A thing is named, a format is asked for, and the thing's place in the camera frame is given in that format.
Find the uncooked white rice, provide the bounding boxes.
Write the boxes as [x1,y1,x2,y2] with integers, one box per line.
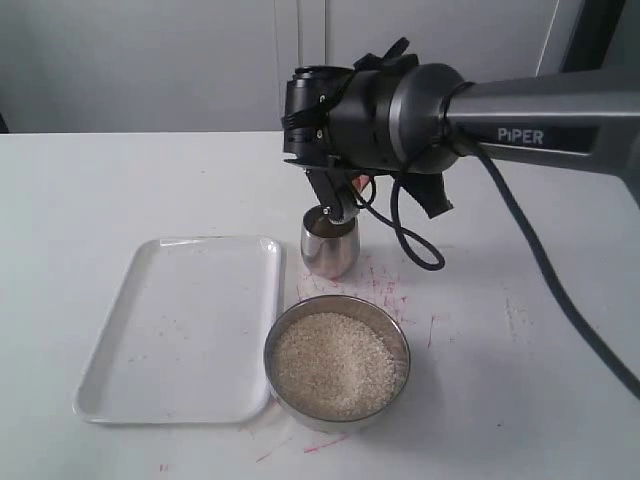
[271,313,396,421]

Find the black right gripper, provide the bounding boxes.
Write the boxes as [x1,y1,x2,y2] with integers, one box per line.
[295,63,469,225]

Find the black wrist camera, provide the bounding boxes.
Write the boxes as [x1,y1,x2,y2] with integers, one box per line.
[281,66,354,158]

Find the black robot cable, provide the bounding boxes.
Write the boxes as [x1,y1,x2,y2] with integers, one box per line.
[282,37,640,399]

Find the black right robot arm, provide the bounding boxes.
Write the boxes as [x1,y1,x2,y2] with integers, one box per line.
[282,62,639,224]

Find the steel cup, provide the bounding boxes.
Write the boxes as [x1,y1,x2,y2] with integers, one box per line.
[300,206,360,280]

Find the white cabinet doors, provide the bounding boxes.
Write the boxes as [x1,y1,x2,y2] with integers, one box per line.
[1,1,580,133]

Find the stainless steel rice bowl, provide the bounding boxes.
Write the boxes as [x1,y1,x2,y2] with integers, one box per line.
[263,295,411,433]

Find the white rectangular plastic tray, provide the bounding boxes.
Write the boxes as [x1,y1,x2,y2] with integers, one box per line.
[73,236,284,425]

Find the brown wooden spoon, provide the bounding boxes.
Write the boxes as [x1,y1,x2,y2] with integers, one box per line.
[351,175,371,193]

